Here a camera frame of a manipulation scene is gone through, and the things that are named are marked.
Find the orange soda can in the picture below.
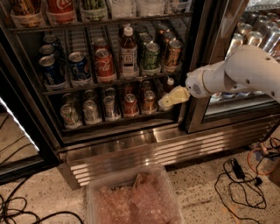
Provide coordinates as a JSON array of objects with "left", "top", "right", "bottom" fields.
[
  {"left": 164, "top": 39, "right": 183, "bottom": 67},
  {"left": 160, "top": 31, "right": 176, "bottom": 56},
  {"left": 155, "top": 23, "right": 169, "bottom": 43}
]

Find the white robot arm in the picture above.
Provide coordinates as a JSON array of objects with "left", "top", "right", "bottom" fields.
[{"left": 158, "top": 45, "right": 280, "bottom": 109}]

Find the bottom shelf tea bottle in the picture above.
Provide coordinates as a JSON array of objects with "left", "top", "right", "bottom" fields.
[{"left": 158, "top": 77, "right": 174, "bottom": 111}]

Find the bottom shelf orange can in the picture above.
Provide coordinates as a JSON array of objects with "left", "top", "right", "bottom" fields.
[{"left": 142, "top": 90, "right": 156, "bottom": 113}]

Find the shelf orange can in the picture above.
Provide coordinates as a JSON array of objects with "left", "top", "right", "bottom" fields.
[
  {"left": 8, "top": 0, "right": 45, "bottom": 28},
  {"left": 142, "top": 90, "right": 156, "bottom": 113}
]

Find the front green soda can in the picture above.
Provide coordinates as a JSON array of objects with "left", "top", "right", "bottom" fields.
[{"left": 143, "top": 42, "right": 160, "bottom": 70}]

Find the green soda can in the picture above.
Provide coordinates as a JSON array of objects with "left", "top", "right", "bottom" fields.
[
  {"left": 134, "top": 25, "right": 148, "bottom": 39},
  {"left": 143, "top": 42, "right": 160, "bottom": 70},
  {"left": 138, "top": 34, "right": 153, "bottom": 55}
]

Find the bottom shelf red can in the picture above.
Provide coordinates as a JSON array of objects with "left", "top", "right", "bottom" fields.
[{"left": 123, "top": 94, "right": 138, "bottom": 117}]

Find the stainless steel fridge grille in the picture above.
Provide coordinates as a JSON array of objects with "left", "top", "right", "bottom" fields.
[{"left": 58, "top": 121, "right": 273, "bottom": 189}]

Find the brown tea bottle middle shelf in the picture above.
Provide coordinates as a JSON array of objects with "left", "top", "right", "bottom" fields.
[{"left": 119, "top": 26, "right": 138, "bottom": 78}]

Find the shelf silver can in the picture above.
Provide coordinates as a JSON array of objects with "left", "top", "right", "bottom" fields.
[
  {"left": 60, "top": 104, "right": 81, "bottom": 129},
  {"left": 83, "top": 100, "right": 102, "bottom": 125},
  {"left": 103, "top": 95, "right": 120, "bottom": 121}
]

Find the rear green soda can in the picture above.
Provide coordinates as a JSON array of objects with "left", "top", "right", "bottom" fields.
[{"left": 134, "top": 25, "right": 148, "bottom": 39}]

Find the fridge glass door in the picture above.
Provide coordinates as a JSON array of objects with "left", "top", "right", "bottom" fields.
[{"left": 185, "top": 0, "right": 280, "bottom": 136}]

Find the front red cola can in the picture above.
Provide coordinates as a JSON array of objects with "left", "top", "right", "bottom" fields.
[{"left": 94, "top": 48, "right": 116, "bottom": 82}]

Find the rear red cola can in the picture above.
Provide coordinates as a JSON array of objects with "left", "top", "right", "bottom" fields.
[{"left": 93, "top": 38, "right": 109, "bottom": 52}]

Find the blue pepsi can centre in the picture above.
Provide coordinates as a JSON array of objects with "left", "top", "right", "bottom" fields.
[{"left": 68, "top": 52, "right": 91, "bottom": 86}]

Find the blue pepsi can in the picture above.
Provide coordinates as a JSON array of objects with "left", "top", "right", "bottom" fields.
[
  {"left": 68, "top": 52, "right": 91, "bottom": 86},
  {"left": 38, "top": 56, "right": 65, "bottom": 86}
]

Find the bottom shelf left silver can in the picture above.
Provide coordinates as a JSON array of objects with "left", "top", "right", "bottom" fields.
[{"left": 60, "top": 104, "right": 81, "bottom": 129}]

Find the top shelf green can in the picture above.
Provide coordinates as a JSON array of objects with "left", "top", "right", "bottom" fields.
[{"left": 80, "top": 0, "right": 108, "bottom": 22}]

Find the front left blue pepsi can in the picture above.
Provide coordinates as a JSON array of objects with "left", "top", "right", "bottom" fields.
[{"left": 38, "top": 56, "right": 65, "bottom": 86}]

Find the rear left pepsi can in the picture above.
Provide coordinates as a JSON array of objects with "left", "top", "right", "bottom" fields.
[{"left": 43, "top": 34, "right": 61, "bottom": 49}]

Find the top shelf red cola can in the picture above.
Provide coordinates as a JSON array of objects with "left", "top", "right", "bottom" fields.
[{"left": 46, "top": 0, "right": 76, "bottom": 25}]

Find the top shelf orange can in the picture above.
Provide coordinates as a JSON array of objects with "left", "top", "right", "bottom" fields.
[{"left": 8, "top": 0, "right": 45, "bottom": 28}]

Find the clear plastic bin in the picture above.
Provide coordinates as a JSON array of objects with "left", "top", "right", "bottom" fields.
[{"left": 87, "top": 164, "right": 184, "bottom": 224}]

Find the orange cable loop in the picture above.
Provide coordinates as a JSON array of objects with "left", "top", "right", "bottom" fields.
[{"left": 247, "top": 145, "right": 280, "bottom": 177}]

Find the black power adapter cable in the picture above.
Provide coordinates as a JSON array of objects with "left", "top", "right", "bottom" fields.
[{"left": 213, "top": 157, "right": 268, "bottom": 224}]

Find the black cable left floor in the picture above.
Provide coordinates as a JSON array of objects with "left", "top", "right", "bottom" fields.
[{"left": 0, "top": 178, "right": 85, "bottom": 224}]

